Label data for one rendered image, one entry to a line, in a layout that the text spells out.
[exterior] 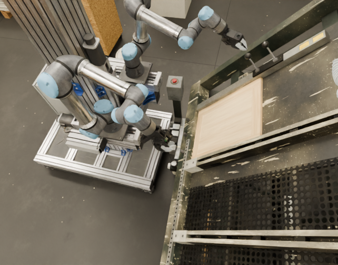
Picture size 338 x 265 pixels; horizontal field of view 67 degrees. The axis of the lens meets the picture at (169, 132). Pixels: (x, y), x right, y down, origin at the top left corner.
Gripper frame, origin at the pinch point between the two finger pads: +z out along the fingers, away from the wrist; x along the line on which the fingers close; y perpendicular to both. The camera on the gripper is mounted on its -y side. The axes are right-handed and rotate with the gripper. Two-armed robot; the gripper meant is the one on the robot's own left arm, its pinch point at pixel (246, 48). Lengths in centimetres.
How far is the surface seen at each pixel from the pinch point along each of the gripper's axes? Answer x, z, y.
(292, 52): -4.8, 9.5, -25.5
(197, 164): 75, 10, -7
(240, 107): 31.4, 14.1, -8.3
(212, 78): 18.5, 13.5, 38.9
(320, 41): -11.5, 10.2, -37.8
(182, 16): -70, 34, 248
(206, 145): 63, 16, 3
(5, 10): 61, -182, 379
